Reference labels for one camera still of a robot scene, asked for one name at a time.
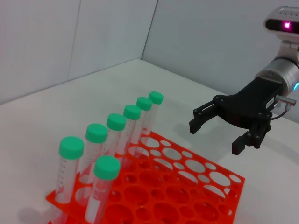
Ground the orange plastic test tube rack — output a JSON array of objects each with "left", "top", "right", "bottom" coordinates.
[{"left": 45, "top": 130, "right": 246, "bottom": 224}]

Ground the right gripper cable with plugs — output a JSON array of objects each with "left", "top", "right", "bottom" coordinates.
[{"left": 268, "top": 95, "right": 298, "bottom": 121}]

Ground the green capped clear test tube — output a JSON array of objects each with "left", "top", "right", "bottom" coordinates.
[
  {"left": 142, "top": 91, "right": 164, "bottom": 140},
  {"left": 115, "top": 105, "right": 142, "bottom": 164},
  {"left": 129, "top": 97, "right": 153, "bottom": 152},
  {"left": 50, "top": 136, "right": 85, "bottom": 224},
  {"left": 77, "top": 123, "right": 108, "bottom": 199},
  {"left": 84, "top": 155, "right": 121, "bottom": 224},
  {"left": 102, "top": 113, "right": 127, "bottom": 164}
]

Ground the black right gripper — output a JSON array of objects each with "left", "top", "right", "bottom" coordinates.
[{"left": 189, "top": 78, "right": 287, "bottom": 156}]

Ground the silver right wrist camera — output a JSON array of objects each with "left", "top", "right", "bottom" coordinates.
[{"left": 263, "top": 6, "right": 299, "bottom": 56}]

